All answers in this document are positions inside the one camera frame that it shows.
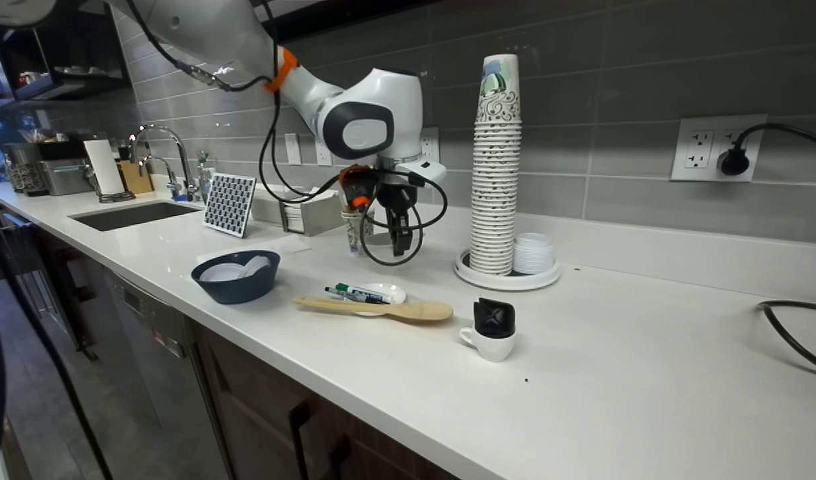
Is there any patterned tile trivet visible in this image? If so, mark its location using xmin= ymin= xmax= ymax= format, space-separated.
xmin=204 ymin=175 xmax=255 ymax=239

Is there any black power plug cable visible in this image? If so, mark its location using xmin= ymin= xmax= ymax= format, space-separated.
xmin=714 ymin=120 xmax=816 ymax=180

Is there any black object in cup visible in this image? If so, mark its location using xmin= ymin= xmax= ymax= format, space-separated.
xmin=474 ymin=299 xmax=514 ymax=340

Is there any soap dispenser bottle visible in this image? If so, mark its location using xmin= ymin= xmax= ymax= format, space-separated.
xmin=192 ymin=153 xmax=214 ymax=204

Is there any white tablet sign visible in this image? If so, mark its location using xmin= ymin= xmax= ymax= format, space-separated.
xmin=84 ymin=139 xmax=126 ymax=195

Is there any stack of paper cups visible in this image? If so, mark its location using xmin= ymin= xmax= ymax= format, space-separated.
xmin=470 ymin=55 xmax=523 ymax=276

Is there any small white espresso cup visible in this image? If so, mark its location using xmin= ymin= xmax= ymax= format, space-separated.
xmin=459 ymin=328 xmax=516 ymax=364

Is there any wooden spoon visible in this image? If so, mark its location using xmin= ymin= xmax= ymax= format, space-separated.
xmin=296 ymin=296 xmax=452 ymax=324

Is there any white napkin box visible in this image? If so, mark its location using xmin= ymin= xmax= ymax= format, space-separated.
xmin=254 ymin=188 xmax=344 ymax=235

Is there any chrome faucet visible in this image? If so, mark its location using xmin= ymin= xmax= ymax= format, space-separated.
xmin=126 ymin=123 xmax=196 ymax=204

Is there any wooden block holder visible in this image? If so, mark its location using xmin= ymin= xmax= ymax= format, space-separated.
xmin=116 ymin=151 xmax=152 ymax=195

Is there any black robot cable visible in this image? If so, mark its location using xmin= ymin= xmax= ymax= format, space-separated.
xmin=126 ymin=0 xmax=450 ymax=271

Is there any blue bowl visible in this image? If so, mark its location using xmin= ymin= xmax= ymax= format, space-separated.
xmin=192 ymin=252 xmax=279 ymax=305

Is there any white wall outlet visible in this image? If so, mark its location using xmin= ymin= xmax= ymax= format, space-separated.
xmin=668 ymin=116 xmax=764 ymax=184

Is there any white round cup tray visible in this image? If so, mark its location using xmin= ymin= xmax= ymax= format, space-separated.
xmin=450 ymin=248 xmax=562 ymax=295

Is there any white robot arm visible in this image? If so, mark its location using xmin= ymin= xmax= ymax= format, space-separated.
xmin=108 ymin=0 xmax=446 ymax=265

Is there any black cable on counter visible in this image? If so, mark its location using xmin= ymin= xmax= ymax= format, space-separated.
xmin=754 ymin=299 xmax=816 ymax=376

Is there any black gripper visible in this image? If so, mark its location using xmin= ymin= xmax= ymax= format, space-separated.
xmin=338 ymin=167 xmax=415 ymax=255

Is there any grey appliance box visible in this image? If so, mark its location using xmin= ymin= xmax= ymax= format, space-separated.
xmin=8 ymin=143 xmax=91 ymax=195

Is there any sink basin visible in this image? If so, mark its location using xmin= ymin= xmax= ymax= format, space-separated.
xmin=71 ymin=204 xmax=196 ymax=233

